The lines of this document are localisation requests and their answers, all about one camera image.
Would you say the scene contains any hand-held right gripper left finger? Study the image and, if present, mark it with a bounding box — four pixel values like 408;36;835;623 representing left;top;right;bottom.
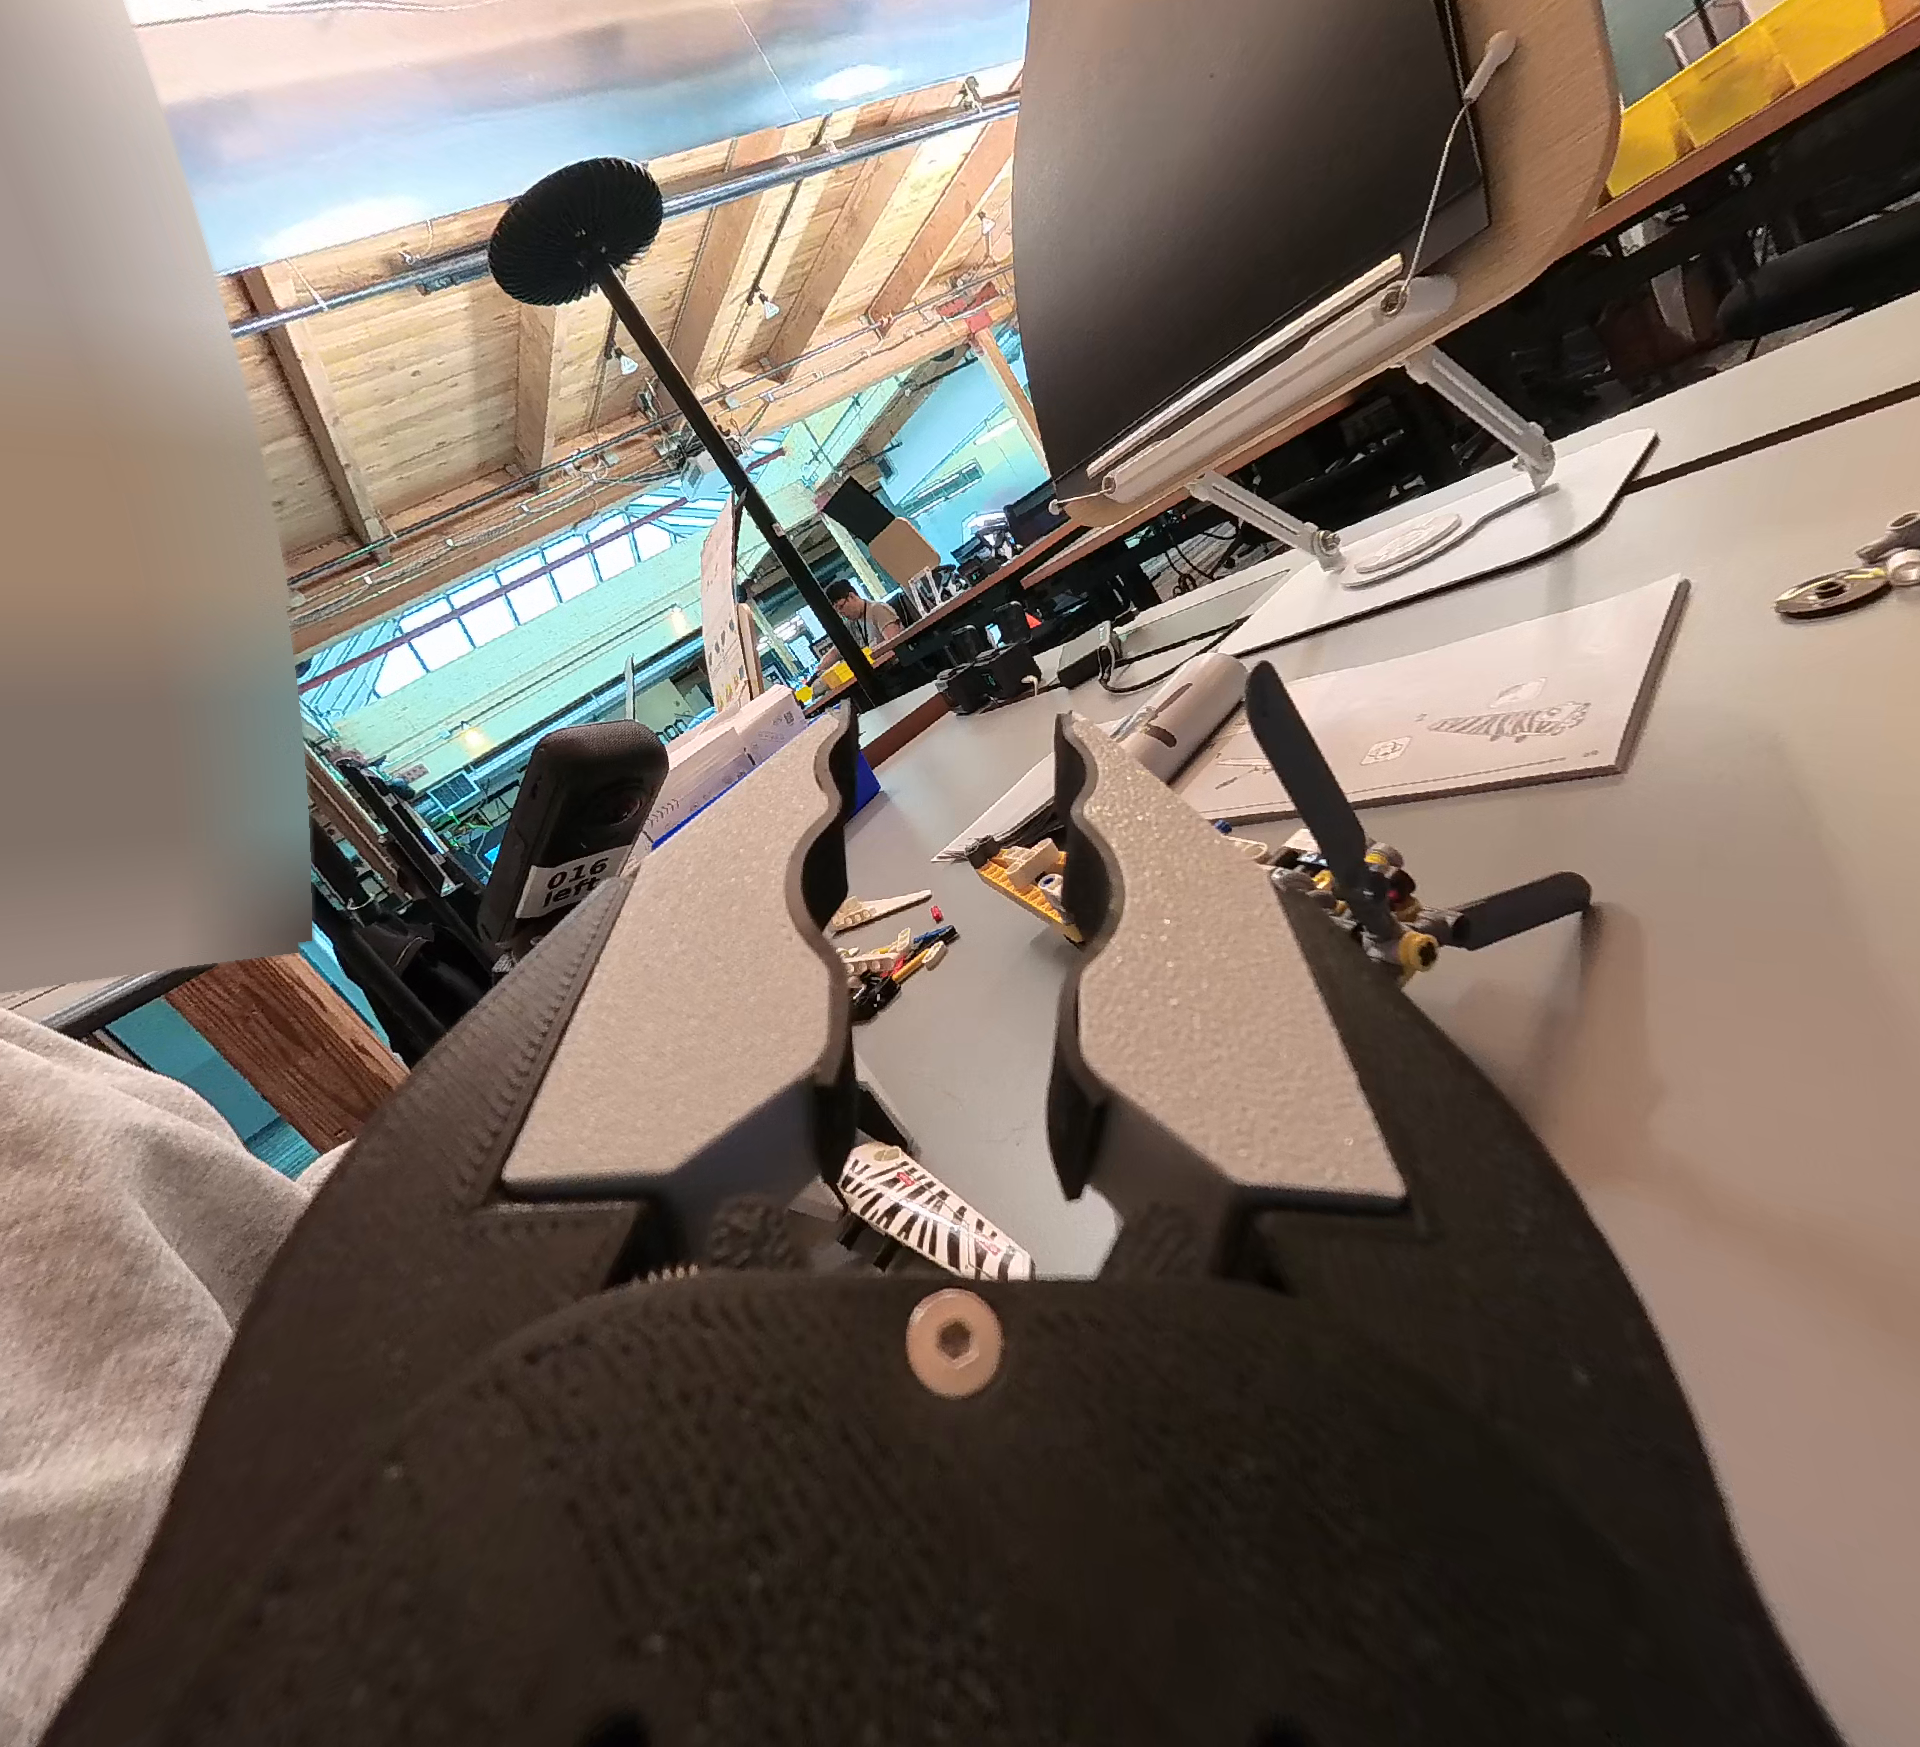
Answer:
499;701;863;1205

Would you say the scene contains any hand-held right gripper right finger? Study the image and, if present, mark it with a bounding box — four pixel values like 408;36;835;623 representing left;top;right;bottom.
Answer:
1045;713;1413;1206

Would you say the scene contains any zebra-striped lego piece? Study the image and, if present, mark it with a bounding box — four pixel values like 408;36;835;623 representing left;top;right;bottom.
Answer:
836;1139;1037;1285

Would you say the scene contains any cluster of small lego pieces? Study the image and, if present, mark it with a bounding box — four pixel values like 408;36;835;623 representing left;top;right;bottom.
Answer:
836;923;961;1023

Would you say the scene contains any yellow lego piece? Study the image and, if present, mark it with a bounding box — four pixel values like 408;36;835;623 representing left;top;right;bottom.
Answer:
965;840;1088;949

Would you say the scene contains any stack of white boxes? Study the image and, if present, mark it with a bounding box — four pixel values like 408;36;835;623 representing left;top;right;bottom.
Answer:
652;685;815;820

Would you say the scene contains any white yellow standing banner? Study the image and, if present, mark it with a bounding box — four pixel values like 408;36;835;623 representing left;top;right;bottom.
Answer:
696;494;761;717

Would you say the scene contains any white cylinder tube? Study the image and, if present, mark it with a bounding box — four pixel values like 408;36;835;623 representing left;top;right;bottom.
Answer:
1117;652;1250;790

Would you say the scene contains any grey flat device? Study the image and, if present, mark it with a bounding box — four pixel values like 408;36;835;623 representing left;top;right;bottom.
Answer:
1050;563;1304;702

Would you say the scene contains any small black device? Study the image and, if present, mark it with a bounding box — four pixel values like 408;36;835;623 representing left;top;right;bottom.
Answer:
935;644;1040;717

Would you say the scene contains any white instruction booklet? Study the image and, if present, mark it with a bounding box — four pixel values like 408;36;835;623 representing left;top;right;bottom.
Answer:
1186;578;1695;825

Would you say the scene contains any black disc lamp on pole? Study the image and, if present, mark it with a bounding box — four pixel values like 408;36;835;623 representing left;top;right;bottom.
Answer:
486;158;888;714

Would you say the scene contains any silver laptop stand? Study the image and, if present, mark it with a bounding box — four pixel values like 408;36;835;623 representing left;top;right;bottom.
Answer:
1050;274;1660;661

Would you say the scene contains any person's grey sweatshirt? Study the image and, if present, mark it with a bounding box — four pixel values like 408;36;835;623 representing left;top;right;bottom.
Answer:
0;1005;343;1747

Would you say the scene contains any black office chair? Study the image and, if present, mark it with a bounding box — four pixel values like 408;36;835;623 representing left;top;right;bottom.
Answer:
1710;220;1920;351

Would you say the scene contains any yellow plastic bin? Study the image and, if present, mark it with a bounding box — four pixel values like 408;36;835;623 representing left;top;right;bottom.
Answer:
1608;85;1696;201
1766;0;1920;104
1668;29;1799;158

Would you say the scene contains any black laptop on stand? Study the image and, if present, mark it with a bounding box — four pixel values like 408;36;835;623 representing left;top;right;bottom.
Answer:
1050;0;1623;538

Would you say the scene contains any white tethered cable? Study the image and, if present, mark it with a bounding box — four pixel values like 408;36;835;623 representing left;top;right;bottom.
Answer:
1403;35;1520;317

